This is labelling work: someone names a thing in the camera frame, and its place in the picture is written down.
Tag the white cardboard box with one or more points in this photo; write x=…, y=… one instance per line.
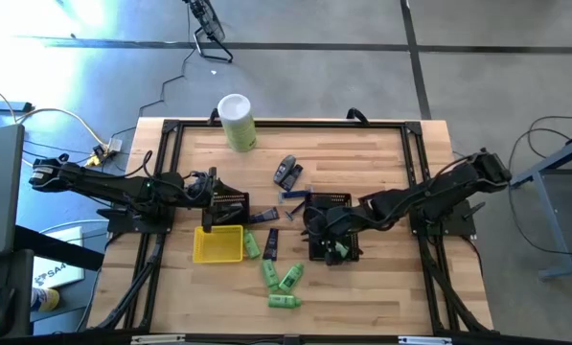
x=58, y=268

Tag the silver bracket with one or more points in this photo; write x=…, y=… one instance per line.
x=424, y=340
x=156, y=340

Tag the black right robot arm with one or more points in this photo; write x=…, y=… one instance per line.
x=434, y=191

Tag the black slotted plastic basket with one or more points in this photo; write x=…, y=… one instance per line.
x=336, y=194
x=314, y=256
x=245, y=211

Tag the yellow blue can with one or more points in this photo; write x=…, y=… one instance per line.
x=46, y=299

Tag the yellow slotted plastic basket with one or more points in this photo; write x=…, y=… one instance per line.
x=218, y=244

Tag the grey metal table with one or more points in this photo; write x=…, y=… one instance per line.
x=549, y=163

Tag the green white wipes canister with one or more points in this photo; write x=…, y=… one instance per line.
x=237, y=127

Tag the black floor fan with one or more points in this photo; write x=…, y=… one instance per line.
x=209, y=21

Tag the dark grey deodorant stick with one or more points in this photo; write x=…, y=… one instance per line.
x=293, y=178

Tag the dark toiletry tube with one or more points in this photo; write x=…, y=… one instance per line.
x=271, y=244
x=264, y=215

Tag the black side desk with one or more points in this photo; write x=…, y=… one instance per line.
x=22, y=268

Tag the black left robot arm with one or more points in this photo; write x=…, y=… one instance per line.
x=113, y=184

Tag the grey flat monitor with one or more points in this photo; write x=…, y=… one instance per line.
x=0, y=191

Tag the black floor bar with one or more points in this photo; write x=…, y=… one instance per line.
x=3, y=105

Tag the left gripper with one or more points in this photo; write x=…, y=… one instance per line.
x=204, y=191

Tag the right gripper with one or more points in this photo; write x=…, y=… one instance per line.
x=336, y=218

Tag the green travel bottle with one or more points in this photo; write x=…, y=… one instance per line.
x=341, y=249
x=291, y=278
x=251, y=244
x=269, y=274
x=284, y=301

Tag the black aluminium table frame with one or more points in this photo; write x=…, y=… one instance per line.
x=290, y=124

